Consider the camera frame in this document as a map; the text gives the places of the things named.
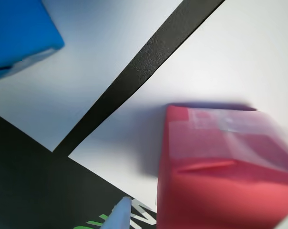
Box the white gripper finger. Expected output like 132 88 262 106
103 197 132 229

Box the red paper box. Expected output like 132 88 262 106
155 104 288 229

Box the blue paper box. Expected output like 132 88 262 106
0 0 65 83

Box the black mat with lettering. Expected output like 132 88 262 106
0 0 227 229

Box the white paper marked 2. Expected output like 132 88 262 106
0 0 185 152

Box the white paper marked 1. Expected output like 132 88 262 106
67 0 288 229

